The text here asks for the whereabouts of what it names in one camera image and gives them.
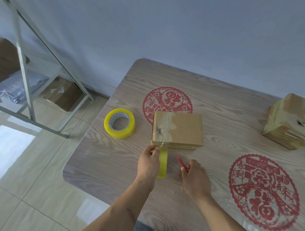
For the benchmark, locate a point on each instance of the person's left hand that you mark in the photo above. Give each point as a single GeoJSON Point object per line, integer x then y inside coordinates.
{"type": "Point", "coordinates": [147, 168]}

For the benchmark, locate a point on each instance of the person's right hand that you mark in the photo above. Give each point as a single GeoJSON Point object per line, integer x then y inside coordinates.
{"type": "Point", "coordinates": [195, 178]}

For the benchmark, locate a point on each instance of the person's left thumb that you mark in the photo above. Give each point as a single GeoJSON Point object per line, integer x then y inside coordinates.
{"type": "Point", "coordinates": [155, 153]}

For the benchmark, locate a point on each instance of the person's right thumb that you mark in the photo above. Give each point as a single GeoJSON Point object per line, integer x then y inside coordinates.
{"type": "Point", "coordinates": [185, 168]}

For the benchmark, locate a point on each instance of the red utility knife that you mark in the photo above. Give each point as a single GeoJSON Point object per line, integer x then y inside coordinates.
{"type": "Point", "coordinates": [182, 163]}

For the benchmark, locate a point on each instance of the yellow tape strip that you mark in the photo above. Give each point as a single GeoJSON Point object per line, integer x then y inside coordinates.
{"type": "Point", "coordinates": [162, 164]}

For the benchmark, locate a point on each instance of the person's left forearm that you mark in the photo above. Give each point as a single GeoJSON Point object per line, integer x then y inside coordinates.
{"type": "Point", "coordinates": [119, 209]}

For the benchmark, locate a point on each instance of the person's right forearm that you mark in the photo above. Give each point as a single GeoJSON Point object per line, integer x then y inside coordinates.
{"type": "Point", "coordinates": [214, 214]}

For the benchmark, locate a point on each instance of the small torn cardboard box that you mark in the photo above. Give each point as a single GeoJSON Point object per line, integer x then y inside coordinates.
{"type": "Point", "coordinates": [181, 129]}

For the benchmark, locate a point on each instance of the yellow packing tape roll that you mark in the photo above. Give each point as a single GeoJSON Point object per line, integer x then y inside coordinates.
{"type": "Point", "coordinates": [120, 123]}

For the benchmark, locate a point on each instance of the round red paper-cut decal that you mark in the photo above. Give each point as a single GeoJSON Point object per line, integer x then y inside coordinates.
{"type": "Point", "coordinates": [166, 101]}

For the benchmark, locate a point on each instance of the large red paper-cut decal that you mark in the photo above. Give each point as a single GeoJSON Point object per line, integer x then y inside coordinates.
{"type": "Point", "coordinates": [264, 190]}

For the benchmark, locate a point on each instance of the brown cardboard box with label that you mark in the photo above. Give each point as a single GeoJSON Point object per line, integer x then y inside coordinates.
{"type": "Point", "coordinates": [63, 94]}

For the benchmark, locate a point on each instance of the taped cardboard box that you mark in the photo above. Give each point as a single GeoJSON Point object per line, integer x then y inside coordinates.
{"type": "Point", "coordinates": [286, 121]}

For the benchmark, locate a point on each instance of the grey plastic mailer bags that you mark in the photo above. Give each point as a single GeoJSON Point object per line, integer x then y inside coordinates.
{"type": "Point", "coordinates": [19, 86]}

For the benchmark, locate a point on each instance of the brown wooden chair seat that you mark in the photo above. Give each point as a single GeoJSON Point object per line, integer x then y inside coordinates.
{"type": "Point", "coordinates": [8, 59]}

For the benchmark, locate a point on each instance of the grey metal shelf frame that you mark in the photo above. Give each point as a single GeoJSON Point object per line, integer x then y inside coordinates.
{"type": "Point", "coordinates": [35, 71]}

